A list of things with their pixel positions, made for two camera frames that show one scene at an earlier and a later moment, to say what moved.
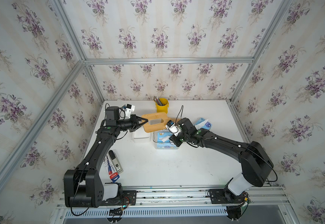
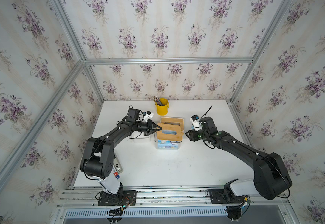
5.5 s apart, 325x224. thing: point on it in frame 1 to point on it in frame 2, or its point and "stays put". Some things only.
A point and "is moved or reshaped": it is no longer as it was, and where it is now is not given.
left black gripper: x=133 y=122 to x=149 y=125
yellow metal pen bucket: x=164 y=108 stays put
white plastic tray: x=140 y=136 stays put
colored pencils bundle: x=158 y=101 stays put
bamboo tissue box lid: x=148 y=128 is moved or reshaped
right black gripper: x=173 y=138 to x=191 y=135
